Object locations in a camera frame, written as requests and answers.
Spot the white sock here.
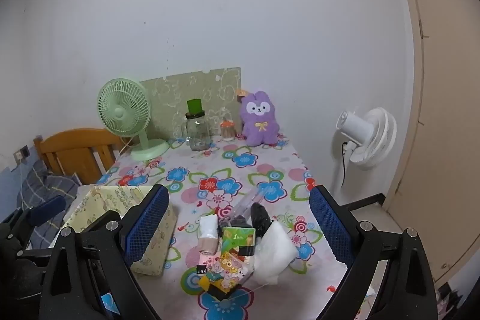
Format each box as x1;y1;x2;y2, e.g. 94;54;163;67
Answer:
199;215;220;240

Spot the cartoon printed pouch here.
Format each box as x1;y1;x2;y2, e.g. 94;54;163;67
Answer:
197;253;250;296

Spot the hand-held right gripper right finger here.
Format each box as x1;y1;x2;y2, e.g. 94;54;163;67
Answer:
309;185;439;320

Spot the wall outlet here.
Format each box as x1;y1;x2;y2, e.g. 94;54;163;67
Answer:
13;145;31;165

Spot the beige door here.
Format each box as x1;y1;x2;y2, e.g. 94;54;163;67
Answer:
386;0;480;283

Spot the clear plastic tube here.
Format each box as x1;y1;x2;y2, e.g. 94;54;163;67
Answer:
225;189;265;223

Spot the wooden chair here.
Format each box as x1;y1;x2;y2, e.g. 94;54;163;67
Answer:
34;128;126;186

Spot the green patterned board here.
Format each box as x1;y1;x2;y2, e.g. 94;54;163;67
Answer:
139;67;242;141

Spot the glass jar with green lid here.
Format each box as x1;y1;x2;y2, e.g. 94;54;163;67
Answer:
182;99;211;152

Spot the white plastic bag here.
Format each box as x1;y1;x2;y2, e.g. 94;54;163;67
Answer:
252;220;299;285

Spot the green tissue packet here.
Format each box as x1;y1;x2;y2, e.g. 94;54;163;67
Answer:
221;226;256;257

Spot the white standing fan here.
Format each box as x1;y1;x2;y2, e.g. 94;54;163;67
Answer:
335;107;397;171

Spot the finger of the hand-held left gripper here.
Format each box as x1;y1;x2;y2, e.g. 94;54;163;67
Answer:
0;196;67;254

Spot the dark olive glove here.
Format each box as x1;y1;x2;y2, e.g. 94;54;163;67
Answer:
250;203;272;236

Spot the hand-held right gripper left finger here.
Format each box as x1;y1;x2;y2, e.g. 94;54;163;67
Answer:
39;184;169;320

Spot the blue plaid blanket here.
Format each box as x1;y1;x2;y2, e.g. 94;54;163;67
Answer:
17;160;81;249

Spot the cotton swab container orange lid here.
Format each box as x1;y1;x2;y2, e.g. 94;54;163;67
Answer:
220;120;236;140

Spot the black fan cable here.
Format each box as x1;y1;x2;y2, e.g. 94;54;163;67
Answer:
339;142;351;189

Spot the purple plush toy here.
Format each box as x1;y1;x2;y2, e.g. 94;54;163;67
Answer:
237;91;283;147

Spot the green desk fan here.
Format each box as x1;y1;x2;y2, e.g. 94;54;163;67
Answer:
97;78;170;161

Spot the floral tablecloth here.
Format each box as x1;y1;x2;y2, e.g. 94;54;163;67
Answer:
62;134;349;320

